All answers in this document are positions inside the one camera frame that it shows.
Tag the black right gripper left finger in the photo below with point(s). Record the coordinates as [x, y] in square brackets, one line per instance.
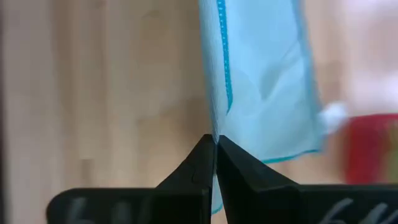
[130, 205]

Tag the pink plastic bin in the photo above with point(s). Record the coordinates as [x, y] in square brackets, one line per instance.
[363, 149]

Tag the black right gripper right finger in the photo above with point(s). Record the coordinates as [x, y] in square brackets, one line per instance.
[295, 205]

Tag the light blue microfiber towel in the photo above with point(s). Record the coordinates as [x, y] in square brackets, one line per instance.
[264, 62]

